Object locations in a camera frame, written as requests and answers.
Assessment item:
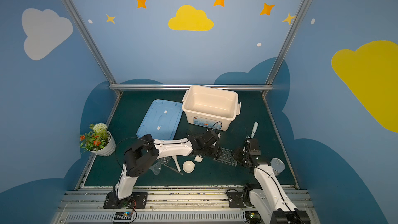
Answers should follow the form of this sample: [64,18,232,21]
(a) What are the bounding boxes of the clear test tube rack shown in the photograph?
[213,147,237,167]

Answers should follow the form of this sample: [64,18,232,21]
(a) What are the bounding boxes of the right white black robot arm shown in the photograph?
[232,138,311,224]

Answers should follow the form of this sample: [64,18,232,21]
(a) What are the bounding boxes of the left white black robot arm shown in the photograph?
[114,129,222,200]

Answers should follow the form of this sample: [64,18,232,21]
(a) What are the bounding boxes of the small white crucible cup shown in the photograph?
[194,155,203,163]

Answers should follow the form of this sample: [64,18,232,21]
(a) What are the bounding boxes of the white ceramic mortar bowl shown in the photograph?
[183,160,195,173]

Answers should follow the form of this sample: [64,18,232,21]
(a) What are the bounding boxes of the light blue plastic scoop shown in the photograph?
[247,122,259,139]

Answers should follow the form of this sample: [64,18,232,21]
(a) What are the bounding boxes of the white ceramic pestle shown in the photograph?
[172,156,181,172]

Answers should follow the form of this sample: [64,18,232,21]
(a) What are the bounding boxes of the clear plastic beaker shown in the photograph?
[271,158,286,176]

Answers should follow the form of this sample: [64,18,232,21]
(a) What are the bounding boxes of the white plastic storage bin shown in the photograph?
[182,85,241,131]

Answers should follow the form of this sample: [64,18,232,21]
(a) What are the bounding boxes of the glass stirring rod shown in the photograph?
[164,164,183,175]

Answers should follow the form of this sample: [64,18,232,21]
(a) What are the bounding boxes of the clear glass petri dish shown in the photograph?
[159,157,172,164]

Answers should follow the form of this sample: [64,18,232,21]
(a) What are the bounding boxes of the light blue bin lid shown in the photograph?
[136,99,183,140]

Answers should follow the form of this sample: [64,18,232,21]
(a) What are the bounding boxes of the clear plastic funnel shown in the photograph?
[150,162,162,175]

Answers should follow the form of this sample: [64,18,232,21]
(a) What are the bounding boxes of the right controller circuit board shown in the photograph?
[245,212,262,224]

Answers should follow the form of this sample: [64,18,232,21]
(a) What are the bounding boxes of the controller circuit board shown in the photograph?
[245,212,262,224]
[113,212,135,224]

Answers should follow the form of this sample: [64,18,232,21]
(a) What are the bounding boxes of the potted flower plant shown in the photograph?
[80,123,116,157]

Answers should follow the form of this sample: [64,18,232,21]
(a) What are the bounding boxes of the left controller circuit board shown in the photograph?
[113,212,135,224]

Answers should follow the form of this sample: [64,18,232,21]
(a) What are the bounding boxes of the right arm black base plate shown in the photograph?
[226,189,254,208]

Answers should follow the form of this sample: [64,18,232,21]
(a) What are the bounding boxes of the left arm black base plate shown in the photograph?
[103,191,148,209]

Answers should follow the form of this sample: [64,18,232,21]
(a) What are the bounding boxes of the aluminium rail base frame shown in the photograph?
[51,185,318,224]

